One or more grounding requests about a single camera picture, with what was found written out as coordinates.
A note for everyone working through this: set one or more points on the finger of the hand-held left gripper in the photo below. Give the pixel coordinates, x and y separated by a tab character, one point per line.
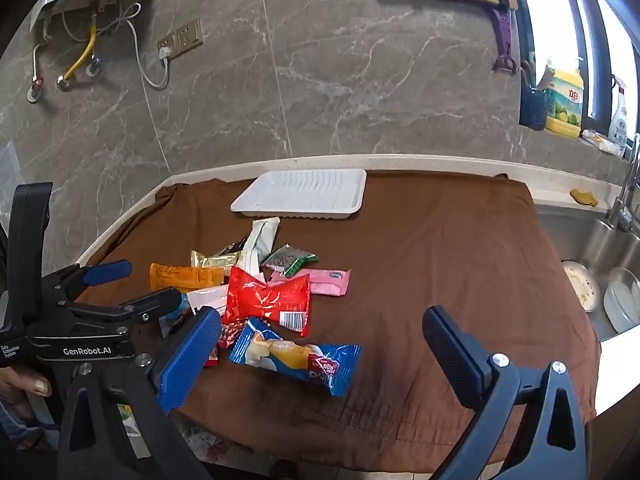
107	272
160	301

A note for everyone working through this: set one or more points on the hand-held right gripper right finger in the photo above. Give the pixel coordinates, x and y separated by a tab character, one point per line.
450	352

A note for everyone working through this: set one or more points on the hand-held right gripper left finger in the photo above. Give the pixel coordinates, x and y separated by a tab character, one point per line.
187	360

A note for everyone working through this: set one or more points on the light blue snack packet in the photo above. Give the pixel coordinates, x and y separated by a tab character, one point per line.
175	316

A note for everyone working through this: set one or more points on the orange snack packet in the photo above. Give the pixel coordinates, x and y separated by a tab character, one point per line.
180	277

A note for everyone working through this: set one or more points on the gold foil snack packet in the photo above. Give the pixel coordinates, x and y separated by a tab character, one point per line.
215	261

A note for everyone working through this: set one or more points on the dark foil snack packet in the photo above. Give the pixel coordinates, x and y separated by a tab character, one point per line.
234	248

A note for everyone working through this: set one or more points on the red snack packet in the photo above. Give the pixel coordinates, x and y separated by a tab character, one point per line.
260	300

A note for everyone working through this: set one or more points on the blue cake snack packet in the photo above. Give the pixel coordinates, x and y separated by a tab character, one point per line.
285	355

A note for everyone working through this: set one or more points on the green dark snack packet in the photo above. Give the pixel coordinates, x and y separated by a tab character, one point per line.
287	260

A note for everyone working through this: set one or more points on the white plastic tray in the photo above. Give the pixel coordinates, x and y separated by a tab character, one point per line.
300	195

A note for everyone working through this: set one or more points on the person's left hand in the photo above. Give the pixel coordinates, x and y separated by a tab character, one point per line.
25	390

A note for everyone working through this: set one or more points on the white pink snack packet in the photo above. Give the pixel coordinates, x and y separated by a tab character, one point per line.
207	299

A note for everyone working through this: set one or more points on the small red candy packet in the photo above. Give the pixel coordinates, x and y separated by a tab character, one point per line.
230	334

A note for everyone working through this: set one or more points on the brown cloth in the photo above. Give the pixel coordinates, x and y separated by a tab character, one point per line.
425	260

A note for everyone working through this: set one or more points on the white tall snack packet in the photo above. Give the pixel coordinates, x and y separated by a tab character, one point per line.
260	242

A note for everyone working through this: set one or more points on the used bowl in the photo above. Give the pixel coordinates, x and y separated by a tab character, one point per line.
582	287

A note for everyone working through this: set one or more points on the stainless steel sink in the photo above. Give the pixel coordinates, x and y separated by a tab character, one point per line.
570	237

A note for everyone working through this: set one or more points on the white plates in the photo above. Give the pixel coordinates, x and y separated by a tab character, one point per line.
622	302

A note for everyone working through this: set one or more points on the yellow sponge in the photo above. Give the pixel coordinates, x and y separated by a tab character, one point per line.
584	197

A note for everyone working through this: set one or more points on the metal faucet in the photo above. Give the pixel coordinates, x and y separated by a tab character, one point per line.
622	200

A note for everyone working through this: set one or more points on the blue utensil holder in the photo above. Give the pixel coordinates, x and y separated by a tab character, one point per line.
532	107

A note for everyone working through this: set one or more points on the white packet on sill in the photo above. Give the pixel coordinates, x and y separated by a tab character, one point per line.
602	142

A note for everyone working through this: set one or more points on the yellow detergent bottle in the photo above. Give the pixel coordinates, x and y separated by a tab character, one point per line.
565	105

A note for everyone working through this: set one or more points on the white spray bottle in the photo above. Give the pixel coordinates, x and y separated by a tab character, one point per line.
619	120

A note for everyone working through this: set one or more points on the purple peeler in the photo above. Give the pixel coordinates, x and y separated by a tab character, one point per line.
504	35

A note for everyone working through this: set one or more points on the wall power outlet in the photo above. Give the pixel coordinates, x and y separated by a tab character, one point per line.
182	37

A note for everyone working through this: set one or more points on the dark window frame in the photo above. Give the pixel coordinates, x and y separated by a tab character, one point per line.
565	10

